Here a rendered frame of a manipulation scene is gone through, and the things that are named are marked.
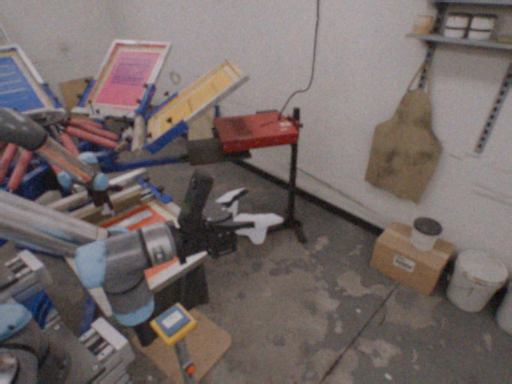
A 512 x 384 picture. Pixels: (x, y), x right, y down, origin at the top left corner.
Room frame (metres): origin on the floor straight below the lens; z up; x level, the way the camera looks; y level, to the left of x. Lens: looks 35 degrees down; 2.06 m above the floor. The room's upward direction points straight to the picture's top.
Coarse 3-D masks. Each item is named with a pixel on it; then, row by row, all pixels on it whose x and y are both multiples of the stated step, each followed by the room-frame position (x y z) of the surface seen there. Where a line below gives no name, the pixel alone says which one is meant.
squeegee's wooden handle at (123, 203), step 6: (138, 192) 1.48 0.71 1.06; (120, 198) 1.42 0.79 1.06; (126, 198) 1.43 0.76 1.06; (132, 198) 1.45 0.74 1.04; (138, 198) 1.47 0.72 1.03; (114, 204) 1.37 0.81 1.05; (120, 204) 1.40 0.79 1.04; (126, 204) 1.42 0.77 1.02; (132, 204) 1.44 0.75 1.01; (96, 210) 1.31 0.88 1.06; (114, 210) 1.37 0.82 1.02; (120, 210) 1.39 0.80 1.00; (84, 216) 1.27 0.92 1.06; (90, 216) 1.28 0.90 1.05; (96, 216) 1.30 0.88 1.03; (102, 216) 1.32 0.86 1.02; (108, 216) 1.34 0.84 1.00; (90, 222) 1.27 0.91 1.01; (96, 222) 1.29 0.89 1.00
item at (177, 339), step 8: (152, 320) 0.75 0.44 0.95; (192, 320) 0.75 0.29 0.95; (160, 328) 0.71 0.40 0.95; (184, 328) 0.71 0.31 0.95; (192, 328) 0.73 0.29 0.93; (160, 336) 0.69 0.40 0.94; (176, 336) 0.68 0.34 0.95; (168, 344) 0.65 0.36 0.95; (176, 344) 0.72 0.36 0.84; (184, 344) 0.74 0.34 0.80; (176, 352) 0.73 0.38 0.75; (184, 352) 0.73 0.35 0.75; (184, 360) 0.72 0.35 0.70; (184, 368) 0.70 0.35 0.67; (184, 376) 0.72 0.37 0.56; (192, 376) 0.73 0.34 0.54
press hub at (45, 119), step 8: (40, 112) 1.97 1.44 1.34; (48, 112) 2.06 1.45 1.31; (56, 112) 2.06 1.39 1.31; (40, 120) 1.92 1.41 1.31; (48, 120) 1.92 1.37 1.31; (56, 120) 1.92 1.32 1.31; (48, 128) 1.94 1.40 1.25; (80, 152) 2.07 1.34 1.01; (32, 160) 1.95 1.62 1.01; (40, 160) 1.87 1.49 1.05; (32, 168) 1.84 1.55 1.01; (40, 176) 1.76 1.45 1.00; (48, 176) 1.76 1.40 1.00; (56, 184) 1.81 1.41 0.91; (64, 192) 1.89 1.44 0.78; (80, 208) 1.91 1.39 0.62
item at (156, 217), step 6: (132, 210) 1.45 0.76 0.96; (138, 210) 1.45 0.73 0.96; (150, 210) 1.45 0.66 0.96; (120, 216) 1.40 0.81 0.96; (126, 216) 1.40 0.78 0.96; (156, 216) 1.40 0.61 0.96; (162, 216) 1.40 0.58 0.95; (138, 222) 1.35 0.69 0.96; (144, 222) 1.35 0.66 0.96; (150, 222) 1.35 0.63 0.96; (126, 228) 1.30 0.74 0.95; (132, 228) 1.30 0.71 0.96; (138, 228) 1.30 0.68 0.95; (162, 264) 1.04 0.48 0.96; (168, 264) 1.04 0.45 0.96
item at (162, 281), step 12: (120, 192) 1.58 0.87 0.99; (132, 192) 1.60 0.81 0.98; (168, 204) 1.46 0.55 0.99; (72, 216) 1.36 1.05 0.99; (204, 252) 1.08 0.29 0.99; (72, 264) 1.01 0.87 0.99; (192, 264) 1.02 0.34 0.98; (168, 276) 0.94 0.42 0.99; (180, 276) 0.97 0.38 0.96; (96, 288) 0.87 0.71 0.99; (156, 288) 0.88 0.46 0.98; (96, 300) 0.81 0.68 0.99; (108, 312) 0.76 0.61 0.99
